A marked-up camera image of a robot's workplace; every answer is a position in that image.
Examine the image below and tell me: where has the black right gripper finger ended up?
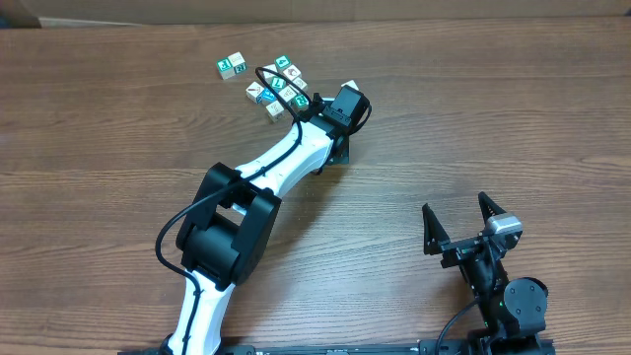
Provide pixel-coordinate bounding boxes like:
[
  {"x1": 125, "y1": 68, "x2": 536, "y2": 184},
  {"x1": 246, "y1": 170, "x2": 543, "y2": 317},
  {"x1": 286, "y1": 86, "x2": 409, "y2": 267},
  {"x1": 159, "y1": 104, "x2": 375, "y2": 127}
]
[
  {"x1": 422, "y1": 204, "x2": 451, "y2": 255},
  {"x1": 478, "y1": 191, "x2": 506, "y2": 222}
]

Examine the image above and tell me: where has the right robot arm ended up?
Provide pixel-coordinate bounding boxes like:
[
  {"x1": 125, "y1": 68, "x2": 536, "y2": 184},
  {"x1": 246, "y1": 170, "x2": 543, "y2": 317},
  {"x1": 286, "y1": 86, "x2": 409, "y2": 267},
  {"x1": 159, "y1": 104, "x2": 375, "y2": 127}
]
[{"x1": 422, "y1": 191, "x2": 555, "y2": 355}]

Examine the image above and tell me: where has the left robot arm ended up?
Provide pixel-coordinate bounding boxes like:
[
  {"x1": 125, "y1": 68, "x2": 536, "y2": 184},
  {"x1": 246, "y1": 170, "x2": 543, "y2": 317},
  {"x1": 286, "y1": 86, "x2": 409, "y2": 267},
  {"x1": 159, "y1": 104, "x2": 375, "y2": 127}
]
[{"x1": 158, "y1": 86, "x2": 372, "y2": 354}]

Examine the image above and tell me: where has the green-top wooden block right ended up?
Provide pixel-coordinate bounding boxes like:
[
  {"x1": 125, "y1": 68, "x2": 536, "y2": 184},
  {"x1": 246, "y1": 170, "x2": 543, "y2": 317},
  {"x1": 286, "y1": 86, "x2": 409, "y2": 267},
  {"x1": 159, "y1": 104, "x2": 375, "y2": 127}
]
[{"x1": 292, "y1": 95, "x2": 310, "y2": 111}]

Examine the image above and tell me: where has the green-top wooden block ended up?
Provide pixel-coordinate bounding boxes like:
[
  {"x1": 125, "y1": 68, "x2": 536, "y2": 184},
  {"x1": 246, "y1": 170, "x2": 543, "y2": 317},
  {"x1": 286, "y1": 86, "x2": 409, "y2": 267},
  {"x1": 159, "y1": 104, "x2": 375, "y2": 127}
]
[
  {"x1": 216, "y1": 57, "x2": 236, "y2": 80},
  {"x1": 274, "y1": 55, "x2": 292, "y2": 72},
  {"x1": 292, "y1": 95, "x2": 310, "y2": 111}
]

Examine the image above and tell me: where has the lone plain wooden block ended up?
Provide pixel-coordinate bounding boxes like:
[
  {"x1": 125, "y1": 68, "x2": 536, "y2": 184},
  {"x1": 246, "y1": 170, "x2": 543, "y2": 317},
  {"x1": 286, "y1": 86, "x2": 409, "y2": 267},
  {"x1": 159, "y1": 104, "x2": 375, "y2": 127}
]
[{"x1": 342, "y1": 80, "x2": 359, "y2": 91}]

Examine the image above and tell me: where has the plain wooden block lower middle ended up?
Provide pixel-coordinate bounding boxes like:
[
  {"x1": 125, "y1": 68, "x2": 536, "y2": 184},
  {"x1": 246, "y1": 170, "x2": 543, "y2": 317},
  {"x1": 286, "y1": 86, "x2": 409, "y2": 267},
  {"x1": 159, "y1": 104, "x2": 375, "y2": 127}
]
[{"x1": 265, "y1": 101, "x2": 285, "y2": 122}]

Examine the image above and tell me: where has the plain wooden block centre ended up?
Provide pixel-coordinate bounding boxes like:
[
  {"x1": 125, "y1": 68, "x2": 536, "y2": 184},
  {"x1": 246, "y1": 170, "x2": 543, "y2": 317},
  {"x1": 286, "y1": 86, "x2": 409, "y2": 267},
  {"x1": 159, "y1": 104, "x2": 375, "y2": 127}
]
[{"x1": 278, "y1": 86, "x2": 297, "y2": 106}]

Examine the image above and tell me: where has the wooden block brown picture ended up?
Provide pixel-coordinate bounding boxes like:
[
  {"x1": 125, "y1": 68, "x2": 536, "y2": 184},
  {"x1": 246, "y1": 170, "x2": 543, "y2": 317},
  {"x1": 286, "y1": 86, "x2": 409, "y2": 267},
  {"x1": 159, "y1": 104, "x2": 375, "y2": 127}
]
[{"x1": 290, "y1": 77, "x2": 308, "y2": 94}]

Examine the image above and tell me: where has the blue-top wooden block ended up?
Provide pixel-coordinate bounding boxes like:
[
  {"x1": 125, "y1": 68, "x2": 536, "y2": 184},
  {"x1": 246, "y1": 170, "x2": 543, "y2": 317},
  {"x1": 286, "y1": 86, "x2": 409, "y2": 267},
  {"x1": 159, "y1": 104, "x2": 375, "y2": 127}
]
[{"x1": 261, "y1": 88, "x2": 277, "y2": 105}]

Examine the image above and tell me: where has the wooden block animal picture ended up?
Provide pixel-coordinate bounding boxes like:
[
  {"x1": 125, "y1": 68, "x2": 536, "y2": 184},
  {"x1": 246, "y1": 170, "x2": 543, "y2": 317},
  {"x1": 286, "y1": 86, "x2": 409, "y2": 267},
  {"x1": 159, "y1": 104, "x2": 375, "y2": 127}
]
[{"x1": 283, "y1": 64, "x2": 302, "y2": 81}]

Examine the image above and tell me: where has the green letter wooden block centre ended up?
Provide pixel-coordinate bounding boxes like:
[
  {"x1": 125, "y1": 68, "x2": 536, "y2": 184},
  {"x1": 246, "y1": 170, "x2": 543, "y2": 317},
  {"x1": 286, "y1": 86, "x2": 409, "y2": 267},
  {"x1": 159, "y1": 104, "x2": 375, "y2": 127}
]
[{"x1": 270, "y1": 77, "x2": 287, "y2": 92}]

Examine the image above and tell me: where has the plain wooden block upper middle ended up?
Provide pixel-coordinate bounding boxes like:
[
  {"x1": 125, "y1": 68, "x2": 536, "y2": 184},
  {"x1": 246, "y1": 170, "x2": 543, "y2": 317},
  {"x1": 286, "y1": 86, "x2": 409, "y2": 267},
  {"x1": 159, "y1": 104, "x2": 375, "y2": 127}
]
[{"x1": 262, "y1": 64, "x2": 277, "y2": 84}]

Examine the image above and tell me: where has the wooden block pencil picture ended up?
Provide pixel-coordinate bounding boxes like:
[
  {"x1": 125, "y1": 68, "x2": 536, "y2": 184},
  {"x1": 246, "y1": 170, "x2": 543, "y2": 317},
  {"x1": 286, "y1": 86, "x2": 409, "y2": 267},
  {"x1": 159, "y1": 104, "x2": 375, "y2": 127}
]
[{"x1": 245, "y1": 81, "x2": 265, "y2": 105}]

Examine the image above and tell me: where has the green-top wooden block upper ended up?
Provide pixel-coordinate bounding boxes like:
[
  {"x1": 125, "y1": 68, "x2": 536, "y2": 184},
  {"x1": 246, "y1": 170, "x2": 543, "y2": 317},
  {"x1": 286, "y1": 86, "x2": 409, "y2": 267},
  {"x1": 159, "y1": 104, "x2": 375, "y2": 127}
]
[{"x1": 274, "y1": 55, "x2": 292, "y2": 72}]

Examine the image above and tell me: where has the plain wooden block green side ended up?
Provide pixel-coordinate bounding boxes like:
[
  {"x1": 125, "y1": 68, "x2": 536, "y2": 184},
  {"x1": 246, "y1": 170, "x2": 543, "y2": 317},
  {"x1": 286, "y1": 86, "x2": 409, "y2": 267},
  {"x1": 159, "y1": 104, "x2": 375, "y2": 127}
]
[{"x1": 228, "y1": 52, "x2": 247, "y2": 74}]

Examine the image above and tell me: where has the green-top wooden block far left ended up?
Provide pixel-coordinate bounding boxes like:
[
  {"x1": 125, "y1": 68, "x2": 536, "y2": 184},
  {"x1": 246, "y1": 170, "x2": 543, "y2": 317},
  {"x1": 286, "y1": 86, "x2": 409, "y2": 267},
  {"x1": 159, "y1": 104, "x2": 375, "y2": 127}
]
[{"x1": 216, "y1": 57, "x2": 236, "y2": 80}]

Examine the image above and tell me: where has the brown cardboard backdrop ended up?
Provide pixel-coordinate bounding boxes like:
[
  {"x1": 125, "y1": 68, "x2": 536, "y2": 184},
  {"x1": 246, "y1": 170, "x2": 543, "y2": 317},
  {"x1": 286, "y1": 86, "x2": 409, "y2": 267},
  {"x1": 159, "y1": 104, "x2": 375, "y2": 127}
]
[{"x1": 1, "y1": 0, "x2": 630, "y2": 28}]

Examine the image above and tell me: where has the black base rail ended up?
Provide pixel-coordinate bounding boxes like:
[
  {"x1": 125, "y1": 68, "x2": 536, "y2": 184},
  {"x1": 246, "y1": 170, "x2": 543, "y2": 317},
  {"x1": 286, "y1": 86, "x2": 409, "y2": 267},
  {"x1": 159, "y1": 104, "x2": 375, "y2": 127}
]
[{"x1": 117, "y1": 337, "x2": 557, "y2": 355}]

